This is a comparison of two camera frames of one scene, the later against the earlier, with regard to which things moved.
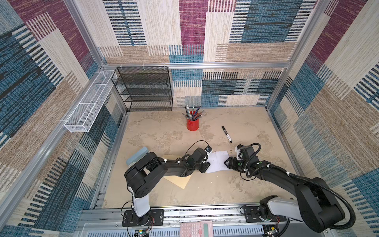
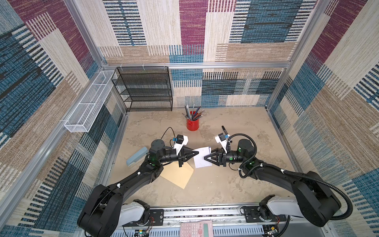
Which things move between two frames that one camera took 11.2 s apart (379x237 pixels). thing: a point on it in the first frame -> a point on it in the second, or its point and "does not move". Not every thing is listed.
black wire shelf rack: (144, 89) does not move
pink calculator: (197, 229) does not move
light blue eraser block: (137, 155) does not move
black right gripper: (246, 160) -> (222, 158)
